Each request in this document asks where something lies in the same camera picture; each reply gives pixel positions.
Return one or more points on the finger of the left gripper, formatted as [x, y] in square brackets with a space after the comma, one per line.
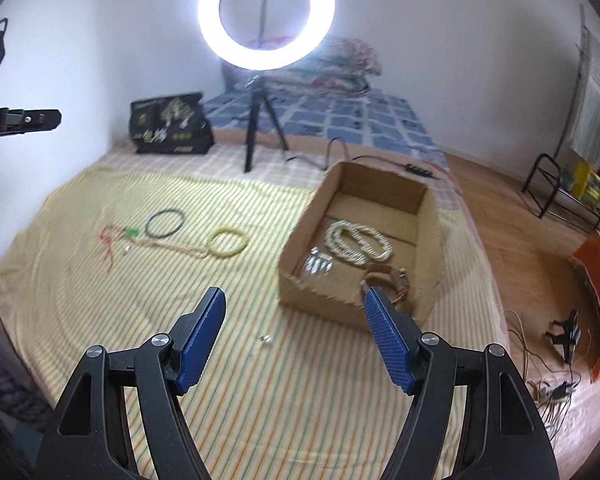
[24, 121]

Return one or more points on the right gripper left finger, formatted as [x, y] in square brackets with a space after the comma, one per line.
[88, 436]

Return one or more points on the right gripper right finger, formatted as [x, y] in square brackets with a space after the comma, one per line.
[502, 436]

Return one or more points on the red strap wristwatch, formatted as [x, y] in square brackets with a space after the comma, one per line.
[388, 277]

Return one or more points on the black printed gift bag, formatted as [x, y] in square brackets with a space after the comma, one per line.
[171, 125]

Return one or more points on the yellow striped cloth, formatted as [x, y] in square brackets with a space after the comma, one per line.
[315, 403]

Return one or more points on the dark blue bangle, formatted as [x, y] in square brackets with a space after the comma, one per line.
[164, 223]

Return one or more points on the yellow-green jade bangle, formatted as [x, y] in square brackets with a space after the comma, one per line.
[226, 242]

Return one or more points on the black metal rack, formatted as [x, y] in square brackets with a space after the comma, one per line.
[546, 187]

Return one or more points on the silver clips in box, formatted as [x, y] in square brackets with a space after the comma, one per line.
[316, 264]

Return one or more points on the cardboard box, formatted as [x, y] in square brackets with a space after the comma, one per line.
[361, 215]

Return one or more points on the yellow box on rack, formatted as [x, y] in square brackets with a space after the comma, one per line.
[582, 183]

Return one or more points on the striped hanging towel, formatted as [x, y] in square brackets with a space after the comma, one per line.
[585, 130]

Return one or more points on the blue checkered bedsheet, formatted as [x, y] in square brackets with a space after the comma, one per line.
[376, 119]

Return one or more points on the folded floral quilt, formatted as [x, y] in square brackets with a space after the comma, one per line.
[338, 65]

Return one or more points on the white ring light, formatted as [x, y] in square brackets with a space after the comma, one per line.
[319, 21]

